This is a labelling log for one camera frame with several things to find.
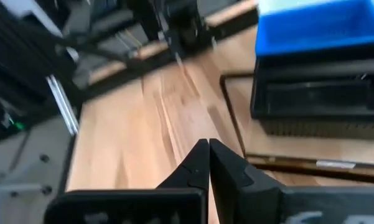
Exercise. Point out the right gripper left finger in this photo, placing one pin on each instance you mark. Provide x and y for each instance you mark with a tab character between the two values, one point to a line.
193	177

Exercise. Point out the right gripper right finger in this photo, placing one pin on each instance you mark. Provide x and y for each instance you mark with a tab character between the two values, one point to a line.
233	193

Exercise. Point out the black perforated plastic basket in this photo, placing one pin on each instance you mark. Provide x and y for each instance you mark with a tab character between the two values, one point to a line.
314	129
317	96

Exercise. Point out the blue perforated plastic basket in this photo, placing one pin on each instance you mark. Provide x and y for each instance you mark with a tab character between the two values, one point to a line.
314	31

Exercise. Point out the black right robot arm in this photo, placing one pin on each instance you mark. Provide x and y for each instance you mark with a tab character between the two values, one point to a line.
18	77

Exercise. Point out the wooden shelf with black frame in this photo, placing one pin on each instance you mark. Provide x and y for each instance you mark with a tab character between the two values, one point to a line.
233	118

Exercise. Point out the silver aluminium rail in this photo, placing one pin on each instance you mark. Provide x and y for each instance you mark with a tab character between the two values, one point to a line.
63	105

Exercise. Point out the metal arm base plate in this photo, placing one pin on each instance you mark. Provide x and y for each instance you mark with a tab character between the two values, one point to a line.
25	174

